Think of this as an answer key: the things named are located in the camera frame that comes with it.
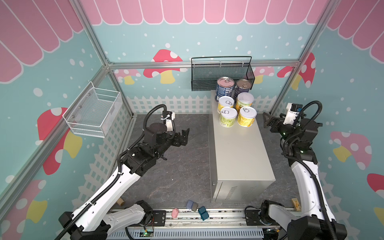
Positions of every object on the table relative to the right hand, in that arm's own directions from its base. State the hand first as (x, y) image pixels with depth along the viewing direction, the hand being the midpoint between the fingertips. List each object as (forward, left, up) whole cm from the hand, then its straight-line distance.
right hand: (272, 113), depth 71 cm
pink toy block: (-36, +47, -35) cm, 69 cm away
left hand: (-8, +43, -3) cm, 44 cm away
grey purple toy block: (-33, +39, -35) cm, 61 cm away
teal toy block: (-36, +33, -35) cm, 60 cm away
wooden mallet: (-31, +76, -34) cm, 89 cm away
